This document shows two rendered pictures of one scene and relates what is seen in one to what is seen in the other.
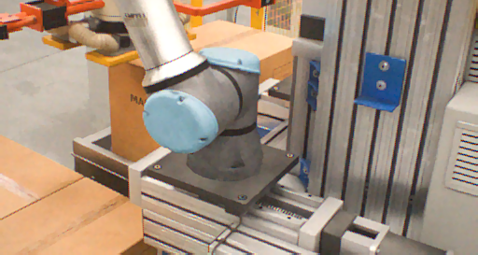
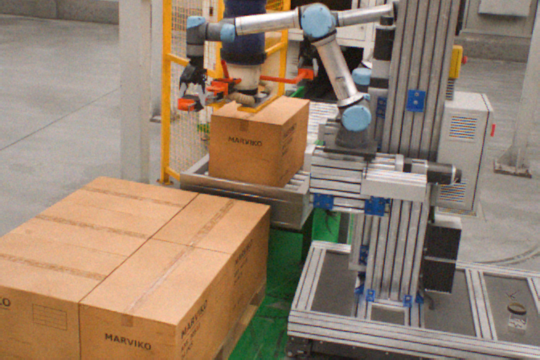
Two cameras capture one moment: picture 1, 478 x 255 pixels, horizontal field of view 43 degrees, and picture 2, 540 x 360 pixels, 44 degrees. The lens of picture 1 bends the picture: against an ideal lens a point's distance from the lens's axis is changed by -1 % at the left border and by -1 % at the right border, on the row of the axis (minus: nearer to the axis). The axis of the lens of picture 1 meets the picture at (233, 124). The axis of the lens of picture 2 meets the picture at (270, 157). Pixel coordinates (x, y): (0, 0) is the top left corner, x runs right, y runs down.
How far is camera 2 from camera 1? 2.00 m
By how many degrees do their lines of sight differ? 20
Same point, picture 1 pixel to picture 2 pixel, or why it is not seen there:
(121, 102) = (220, 142)
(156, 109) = (350, 113)
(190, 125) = (365, 118)
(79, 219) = (220, 211)
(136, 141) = (231, 166)
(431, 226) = (441, 158)
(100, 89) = (132, 153)
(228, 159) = (360, 139)
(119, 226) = (245, 211)
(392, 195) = (421, 150)
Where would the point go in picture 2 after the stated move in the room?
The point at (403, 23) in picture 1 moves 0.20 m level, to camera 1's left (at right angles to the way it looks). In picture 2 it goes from (423, 76) to (382, 77)
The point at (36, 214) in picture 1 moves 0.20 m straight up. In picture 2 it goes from (192, 211) to (193, 174)
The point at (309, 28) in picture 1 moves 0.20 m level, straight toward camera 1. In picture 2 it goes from (374, 83) to (391, 93)
